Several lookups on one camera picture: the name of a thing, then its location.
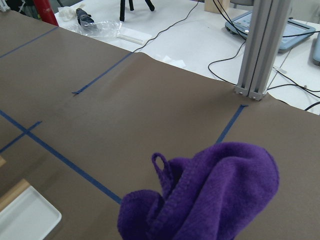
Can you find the white crumpled cloth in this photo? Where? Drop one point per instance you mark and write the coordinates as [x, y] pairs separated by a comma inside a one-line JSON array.
[[68, 13]]

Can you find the wooden block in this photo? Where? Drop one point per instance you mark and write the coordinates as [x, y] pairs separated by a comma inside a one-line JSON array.
[[214, 6]]

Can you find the red pole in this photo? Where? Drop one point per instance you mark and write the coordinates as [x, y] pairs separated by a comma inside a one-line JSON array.
[[45, 11]]

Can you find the right wooden rack rod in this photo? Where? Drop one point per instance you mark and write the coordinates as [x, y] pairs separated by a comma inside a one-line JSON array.
[[2, 161]]

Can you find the white flat box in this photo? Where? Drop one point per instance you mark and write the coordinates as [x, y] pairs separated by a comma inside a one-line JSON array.
[[133, 36]]

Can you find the left wooden rack rod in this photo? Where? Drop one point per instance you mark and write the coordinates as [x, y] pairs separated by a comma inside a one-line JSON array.
[[13, 193]]

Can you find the aluminium extrusion post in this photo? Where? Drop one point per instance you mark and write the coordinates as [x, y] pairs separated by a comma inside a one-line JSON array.
[[265, 33]]

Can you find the blue grey device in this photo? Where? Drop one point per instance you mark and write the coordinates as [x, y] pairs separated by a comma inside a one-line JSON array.
[[294, 32]]

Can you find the clear plastic bag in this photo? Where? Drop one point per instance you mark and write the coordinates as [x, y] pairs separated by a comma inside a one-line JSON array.
[[103, 29]]

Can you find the purple towel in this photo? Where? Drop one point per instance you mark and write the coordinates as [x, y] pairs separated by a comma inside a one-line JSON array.
[[212, 196]]

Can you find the wooden rack rod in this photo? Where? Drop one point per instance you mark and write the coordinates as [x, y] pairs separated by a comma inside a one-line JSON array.
[[2, 161], [13, 193]]

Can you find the white towel rack base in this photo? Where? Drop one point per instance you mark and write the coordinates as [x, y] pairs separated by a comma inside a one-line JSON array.
[[28, 217]]

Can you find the dark blue glove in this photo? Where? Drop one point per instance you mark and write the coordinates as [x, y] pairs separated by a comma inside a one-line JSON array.
[[83, 17]]

